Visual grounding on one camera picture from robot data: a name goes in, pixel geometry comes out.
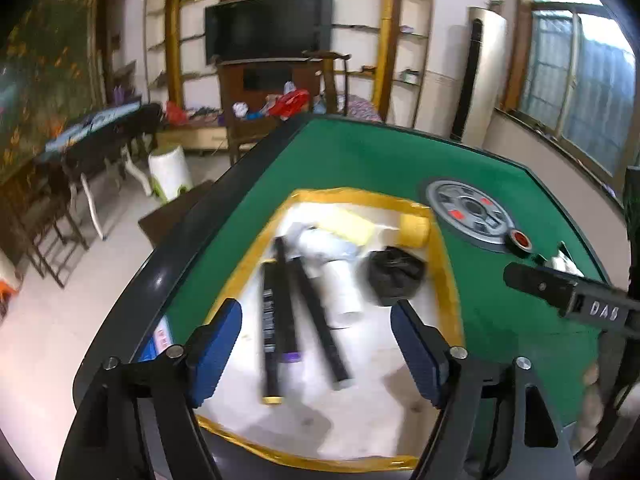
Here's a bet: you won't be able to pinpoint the wooden chair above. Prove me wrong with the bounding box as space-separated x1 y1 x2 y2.
301 51 352 117

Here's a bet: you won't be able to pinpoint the floral cloth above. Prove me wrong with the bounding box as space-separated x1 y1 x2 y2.
346 95 385 123

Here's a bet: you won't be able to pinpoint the grey round table dial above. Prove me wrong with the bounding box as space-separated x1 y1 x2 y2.
425 179 521 254

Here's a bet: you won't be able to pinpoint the black tape roll red core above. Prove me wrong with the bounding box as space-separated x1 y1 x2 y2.
504 228 537 257

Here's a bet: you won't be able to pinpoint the window with wooden frame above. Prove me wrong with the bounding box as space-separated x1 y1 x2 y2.
501 0 640 198

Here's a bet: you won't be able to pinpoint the gold framed wall shelf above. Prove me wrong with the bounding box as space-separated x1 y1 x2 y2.
327 0 435 128
144 0 222 107

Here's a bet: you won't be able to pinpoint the person's right hand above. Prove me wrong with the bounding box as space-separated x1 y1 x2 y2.
575 360 605 436

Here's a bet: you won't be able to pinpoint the white plastic bottle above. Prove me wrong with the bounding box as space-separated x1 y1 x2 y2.
297 227 364 329

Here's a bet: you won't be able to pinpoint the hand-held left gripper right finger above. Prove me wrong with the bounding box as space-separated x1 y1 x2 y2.
391 300 576 480

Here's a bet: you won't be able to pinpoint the floral wall mural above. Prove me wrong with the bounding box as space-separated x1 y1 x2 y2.
0 0 97 188

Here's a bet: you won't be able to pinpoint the dark side table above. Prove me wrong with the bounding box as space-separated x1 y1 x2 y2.
44 101 164 242

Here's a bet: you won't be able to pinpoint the black flat television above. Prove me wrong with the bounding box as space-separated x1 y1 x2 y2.
204 0 335 67

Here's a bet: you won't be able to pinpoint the brown television cabinet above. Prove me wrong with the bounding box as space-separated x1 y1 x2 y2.
216 57 327 163

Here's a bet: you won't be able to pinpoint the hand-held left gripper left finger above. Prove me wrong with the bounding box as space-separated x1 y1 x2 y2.
55 299 243 480

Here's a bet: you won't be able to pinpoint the black marker grey cap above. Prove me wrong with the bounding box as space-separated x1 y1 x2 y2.
290 256 357 391

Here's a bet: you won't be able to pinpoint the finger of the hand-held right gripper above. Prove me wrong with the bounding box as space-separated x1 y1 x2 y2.
504 261 640 333

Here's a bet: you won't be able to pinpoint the brown wooden stool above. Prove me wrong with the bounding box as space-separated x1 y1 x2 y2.
137 179 217 250

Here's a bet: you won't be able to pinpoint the black marker purple cap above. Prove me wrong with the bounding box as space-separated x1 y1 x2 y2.
272 236 304 365

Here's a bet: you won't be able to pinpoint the white waste bin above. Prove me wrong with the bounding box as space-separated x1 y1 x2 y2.
147 143 194 204

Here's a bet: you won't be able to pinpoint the white standing air conditioner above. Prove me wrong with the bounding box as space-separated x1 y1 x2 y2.
449 6 509 147

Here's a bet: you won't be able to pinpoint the black marker yellow cap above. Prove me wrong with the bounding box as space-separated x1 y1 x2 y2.
259 259 287 406

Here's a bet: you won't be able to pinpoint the white box gold edges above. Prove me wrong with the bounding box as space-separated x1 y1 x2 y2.
192 187 469 472

